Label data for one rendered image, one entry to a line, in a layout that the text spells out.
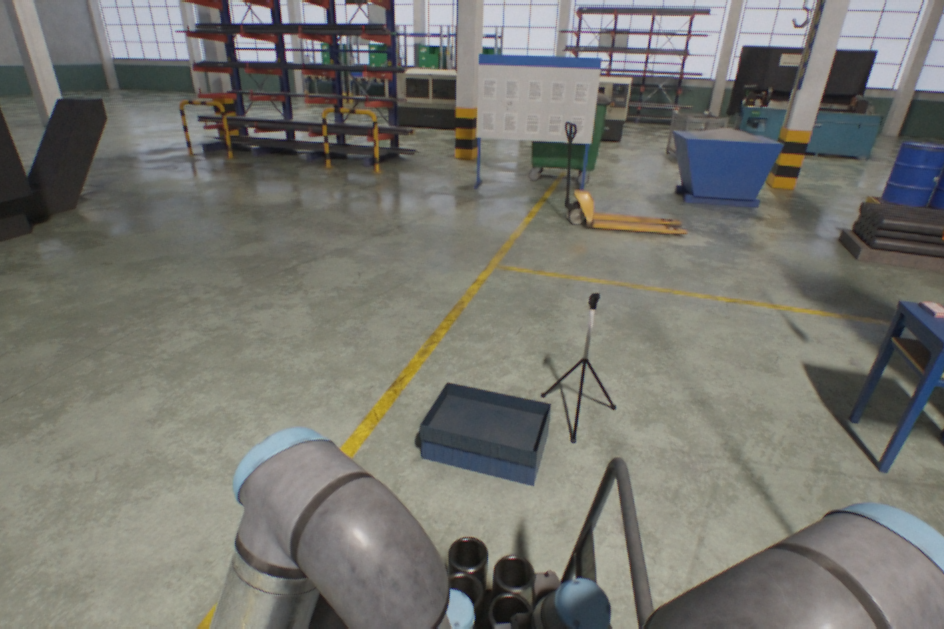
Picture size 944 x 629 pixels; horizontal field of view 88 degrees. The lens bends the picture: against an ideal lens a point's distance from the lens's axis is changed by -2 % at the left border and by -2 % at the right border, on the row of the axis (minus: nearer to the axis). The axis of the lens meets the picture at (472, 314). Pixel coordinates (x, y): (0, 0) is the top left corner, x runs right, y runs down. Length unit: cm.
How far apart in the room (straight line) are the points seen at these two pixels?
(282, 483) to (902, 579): 55
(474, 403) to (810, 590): 252
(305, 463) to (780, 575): 44
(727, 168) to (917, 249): 268
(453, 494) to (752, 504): 146
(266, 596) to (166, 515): 219
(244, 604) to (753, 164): 841
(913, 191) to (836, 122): 608
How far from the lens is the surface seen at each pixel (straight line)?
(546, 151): 893
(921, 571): 54
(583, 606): 100
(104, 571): 272
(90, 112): 867
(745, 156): 857
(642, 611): 116
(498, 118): 843
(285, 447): 61
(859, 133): 1581
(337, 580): 55
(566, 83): 833
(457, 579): 168
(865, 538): 54
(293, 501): 57
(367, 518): 54
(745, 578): 48
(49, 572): 284
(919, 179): 975
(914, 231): 723
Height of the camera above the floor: 189
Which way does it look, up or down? 27 degrees down
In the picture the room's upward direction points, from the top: 2 degrees clockwise
